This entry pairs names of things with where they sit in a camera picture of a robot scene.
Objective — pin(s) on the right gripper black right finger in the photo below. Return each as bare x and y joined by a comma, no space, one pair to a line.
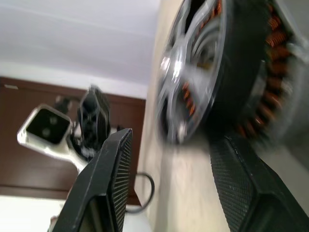
241,188

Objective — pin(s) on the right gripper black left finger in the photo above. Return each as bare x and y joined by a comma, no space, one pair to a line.
96,183

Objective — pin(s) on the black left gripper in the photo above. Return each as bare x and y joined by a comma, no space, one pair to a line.
80,145

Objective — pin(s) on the silver spoked black rotor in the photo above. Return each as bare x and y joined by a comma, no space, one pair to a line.
231,79

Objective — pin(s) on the grey motor housing copper coils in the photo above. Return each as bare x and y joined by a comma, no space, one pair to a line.
276,39

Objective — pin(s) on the brown wooden cabinet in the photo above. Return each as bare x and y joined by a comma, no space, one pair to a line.
19,164

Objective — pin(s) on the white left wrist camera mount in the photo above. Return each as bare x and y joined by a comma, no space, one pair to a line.
46,126

